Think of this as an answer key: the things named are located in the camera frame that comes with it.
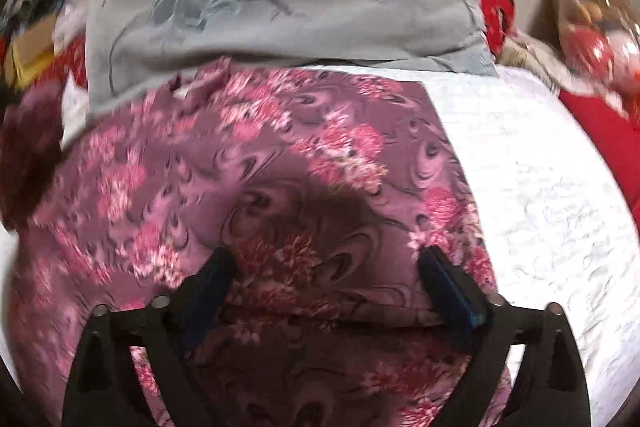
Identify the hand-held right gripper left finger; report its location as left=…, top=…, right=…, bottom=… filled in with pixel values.
left=61, top=246, right=240, bottom=427

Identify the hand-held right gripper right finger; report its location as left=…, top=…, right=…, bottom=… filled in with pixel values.
left=417, top=247, right=591, bottom=427

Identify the purple floral garment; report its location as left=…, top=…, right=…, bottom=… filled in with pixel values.
left=10, top=57, right=516, bottom=427

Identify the white bed sheet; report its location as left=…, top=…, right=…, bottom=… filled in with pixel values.
left=0, top=66, right=640, bottom=427

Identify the red cloth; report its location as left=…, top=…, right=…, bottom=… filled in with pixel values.
left=557, top=89, right=640, bottom=228

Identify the dark maroon cloth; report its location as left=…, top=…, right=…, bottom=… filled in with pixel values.
left=0, top=87, right=66, bottom=228

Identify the cream lace cloth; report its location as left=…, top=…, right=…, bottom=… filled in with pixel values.
left=500, top=32, right=566, bottom=94

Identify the grey floral pillow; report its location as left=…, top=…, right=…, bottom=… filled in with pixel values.
left=85, top=0, right=498, bottom=118

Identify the plastic bag of toys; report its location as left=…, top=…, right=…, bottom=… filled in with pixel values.
left=550, top=0, right=640, bottom=98

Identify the cardboard box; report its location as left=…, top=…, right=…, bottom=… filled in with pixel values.
left=5, top=14, right=58, bottom=88

